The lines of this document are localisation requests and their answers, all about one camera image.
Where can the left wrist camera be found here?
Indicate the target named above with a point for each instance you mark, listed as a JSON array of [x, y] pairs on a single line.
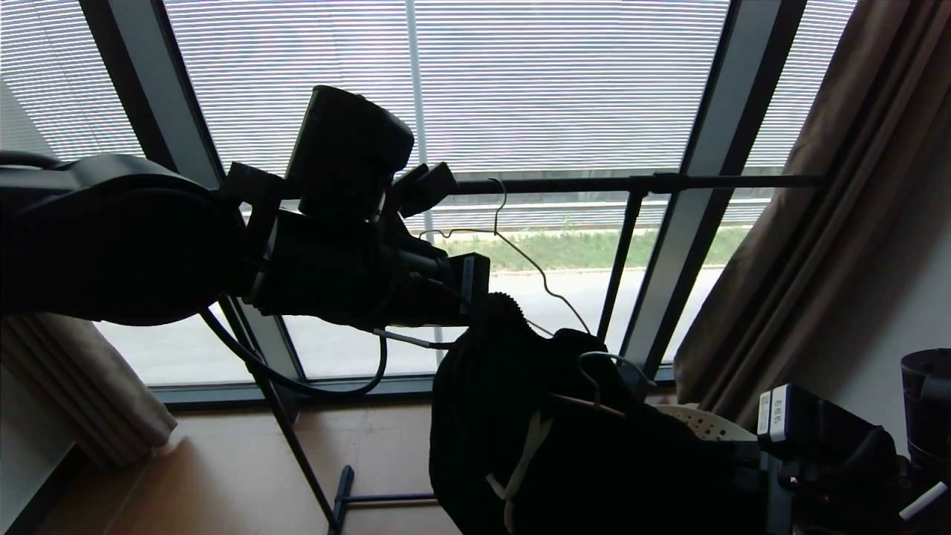
[[420, 189]]

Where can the black garment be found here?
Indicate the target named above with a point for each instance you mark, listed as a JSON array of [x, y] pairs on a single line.
[[520, 386]]

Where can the white laundry basket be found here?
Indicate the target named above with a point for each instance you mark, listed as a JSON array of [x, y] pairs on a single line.
[[706, 425]]

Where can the black clothes rack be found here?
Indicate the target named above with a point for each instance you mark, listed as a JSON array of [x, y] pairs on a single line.
[[594, 183]]

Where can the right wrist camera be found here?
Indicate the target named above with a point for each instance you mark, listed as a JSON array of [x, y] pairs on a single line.
[[817, 423]]

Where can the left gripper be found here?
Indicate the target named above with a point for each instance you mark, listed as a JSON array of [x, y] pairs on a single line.
[[356, 275]]

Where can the brown curtain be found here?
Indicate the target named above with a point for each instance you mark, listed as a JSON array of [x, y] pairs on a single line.
[[839, 186], [74, 386]]

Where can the pink clothes hanger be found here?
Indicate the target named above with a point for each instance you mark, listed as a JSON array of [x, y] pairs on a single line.
[[503, 199], [617, 358]]

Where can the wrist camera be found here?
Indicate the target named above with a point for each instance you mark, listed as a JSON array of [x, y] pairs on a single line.
[[420, 189], [817, 423]]

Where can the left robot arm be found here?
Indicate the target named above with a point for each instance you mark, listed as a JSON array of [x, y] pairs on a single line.
[[111, 238]]

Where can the window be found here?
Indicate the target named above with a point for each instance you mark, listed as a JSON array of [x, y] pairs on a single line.
[[178, 111]]

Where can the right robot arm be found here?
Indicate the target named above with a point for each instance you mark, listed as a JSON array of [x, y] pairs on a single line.
[[921, 416]]

